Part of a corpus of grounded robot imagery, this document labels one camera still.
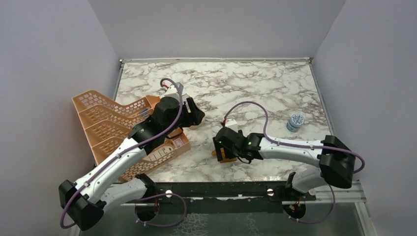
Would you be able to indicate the yellow leather card holder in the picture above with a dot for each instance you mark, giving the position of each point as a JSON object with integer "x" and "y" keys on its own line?
{"x": 221, "y": 157}

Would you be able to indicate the beige oval plastic tray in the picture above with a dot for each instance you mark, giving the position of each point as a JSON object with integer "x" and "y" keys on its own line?
{"x": 197, "y": 115}

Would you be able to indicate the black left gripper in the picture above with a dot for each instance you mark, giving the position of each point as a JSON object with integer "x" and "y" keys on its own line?
{"x": 194, "y": 117}

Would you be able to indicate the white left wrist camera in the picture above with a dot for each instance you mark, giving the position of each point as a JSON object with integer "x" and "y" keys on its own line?
{"x": 171, "y": 91}

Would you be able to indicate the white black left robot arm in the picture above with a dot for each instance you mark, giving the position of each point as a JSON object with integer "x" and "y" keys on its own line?
{"x": 84, "y": 201}

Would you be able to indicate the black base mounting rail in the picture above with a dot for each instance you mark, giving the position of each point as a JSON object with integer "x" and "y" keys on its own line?
{"x": 217, "y": 197}

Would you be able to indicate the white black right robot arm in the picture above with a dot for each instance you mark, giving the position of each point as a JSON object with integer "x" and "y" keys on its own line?
{"x": 331, "y": 162}

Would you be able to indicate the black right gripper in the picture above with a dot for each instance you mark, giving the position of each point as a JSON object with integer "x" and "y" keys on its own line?
{"x": 227, "y": 154}

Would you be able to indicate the pink plastic desk organizer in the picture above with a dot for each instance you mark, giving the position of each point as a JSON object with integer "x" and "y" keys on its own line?
{"x": 107, "y": 123}

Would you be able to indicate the blue white small jar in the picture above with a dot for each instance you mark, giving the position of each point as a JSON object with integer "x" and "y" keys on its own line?
{"x": 295, "y": 122}

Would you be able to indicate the aluminium table frame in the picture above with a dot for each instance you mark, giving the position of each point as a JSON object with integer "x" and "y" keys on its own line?
{"x": 260, "y": 95}

